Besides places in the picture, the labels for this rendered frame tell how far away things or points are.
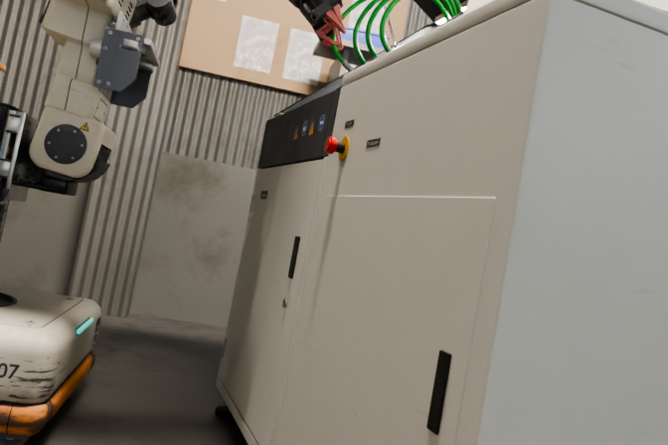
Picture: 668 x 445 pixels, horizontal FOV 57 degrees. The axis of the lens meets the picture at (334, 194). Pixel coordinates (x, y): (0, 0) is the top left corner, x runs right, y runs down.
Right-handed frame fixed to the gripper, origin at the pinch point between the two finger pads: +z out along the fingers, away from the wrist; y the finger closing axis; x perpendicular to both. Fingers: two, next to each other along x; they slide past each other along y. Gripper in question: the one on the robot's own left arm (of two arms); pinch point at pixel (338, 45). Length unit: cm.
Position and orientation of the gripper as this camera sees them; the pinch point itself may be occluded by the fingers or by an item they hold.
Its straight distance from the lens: 193.8
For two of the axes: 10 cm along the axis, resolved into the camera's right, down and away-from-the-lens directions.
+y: 3.1, 3.3, 8.9
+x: -8.1, 5.9, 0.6
